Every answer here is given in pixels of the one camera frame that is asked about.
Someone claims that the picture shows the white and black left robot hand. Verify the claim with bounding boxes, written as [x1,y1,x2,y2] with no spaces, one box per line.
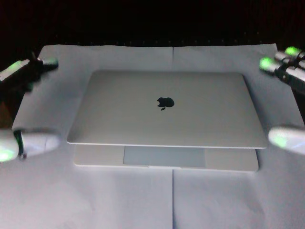
[0,57,61,165]

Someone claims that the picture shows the white paper sheet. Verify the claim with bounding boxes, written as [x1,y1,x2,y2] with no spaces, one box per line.
[172,42,305,229]
[0,44,174,229]

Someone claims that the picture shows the silver laptop with black logo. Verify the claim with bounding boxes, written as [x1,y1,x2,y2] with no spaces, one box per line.
[66,69,268,173]

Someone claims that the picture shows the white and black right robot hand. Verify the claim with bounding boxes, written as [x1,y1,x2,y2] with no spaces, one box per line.
[259,46,305,156]

